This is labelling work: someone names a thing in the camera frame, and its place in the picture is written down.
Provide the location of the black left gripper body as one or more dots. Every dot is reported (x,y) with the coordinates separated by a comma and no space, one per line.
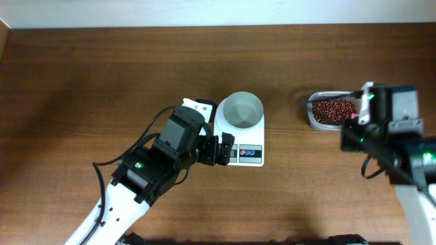
(206,150)

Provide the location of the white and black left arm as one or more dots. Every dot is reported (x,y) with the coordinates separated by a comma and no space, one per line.
(148,169)

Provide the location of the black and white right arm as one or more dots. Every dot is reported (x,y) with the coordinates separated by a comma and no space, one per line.
(389,129)

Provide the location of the white digital kitchen scale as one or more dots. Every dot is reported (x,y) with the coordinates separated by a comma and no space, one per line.
(249,144)

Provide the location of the white bowl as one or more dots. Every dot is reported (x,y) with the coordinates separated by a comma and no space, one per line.
(243,110)

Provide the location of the red adzuki beans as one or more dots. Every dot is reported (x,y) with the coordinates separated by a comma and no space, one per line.
(333,112)

